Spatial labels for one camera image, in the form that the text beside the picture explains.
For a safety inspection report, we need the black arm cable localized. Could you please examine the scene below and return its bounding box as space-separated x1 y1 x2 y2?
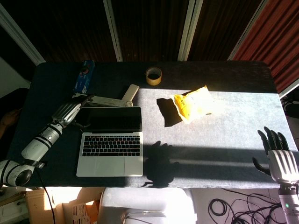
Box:
35 168 57 224

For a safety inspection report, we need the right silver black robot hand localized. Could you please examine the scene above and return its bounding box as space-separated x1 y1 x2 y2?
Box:
252 126 299 184

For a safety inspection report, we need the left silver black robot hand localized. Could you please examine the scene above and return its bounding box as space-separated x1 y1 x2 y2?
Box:
51 94 95 128

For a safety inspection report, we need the brown tape roll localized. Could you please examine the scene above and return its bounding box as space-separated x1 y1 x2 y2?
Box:
145 67 163 86

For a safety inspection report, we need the yellow snack bag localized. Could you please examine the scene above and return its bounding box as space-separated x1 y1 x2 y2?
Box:
173 85 221 125

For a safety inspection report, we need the long white carton box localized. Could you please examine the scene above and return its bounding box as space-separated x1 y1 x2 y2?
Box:
72 93 134 108

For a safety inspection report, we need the black cable tangle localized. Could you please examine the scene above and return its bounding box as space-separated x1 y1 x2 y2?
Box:
207 189 285 224

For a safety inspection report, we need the small white box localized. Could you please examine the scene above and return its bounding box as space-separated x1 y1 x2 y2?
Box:
122 84 140 103

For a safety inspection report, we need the blue cookie box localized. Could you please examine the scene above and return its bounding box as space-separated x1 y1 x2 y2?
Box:
73 60 96 94

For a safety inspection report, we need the dark table mat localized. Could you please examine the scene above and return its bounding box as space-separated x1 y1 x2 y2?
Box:
6 61 299 189

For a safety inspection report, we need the cardboard box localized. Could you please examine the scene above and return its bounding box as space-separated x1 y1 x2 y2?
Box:
25 189 101 224

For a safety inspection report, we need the silver laptop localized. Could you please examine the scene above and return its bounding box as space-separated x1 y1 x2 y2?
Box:
76 106 144 177

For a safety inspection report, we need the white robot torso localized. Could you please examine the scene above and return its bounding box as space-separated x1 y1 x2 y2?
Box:
98 187 198 224

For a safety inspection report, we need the red curtain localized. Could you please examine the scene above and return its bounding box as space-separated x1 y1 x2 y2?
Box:
232 0 299 94

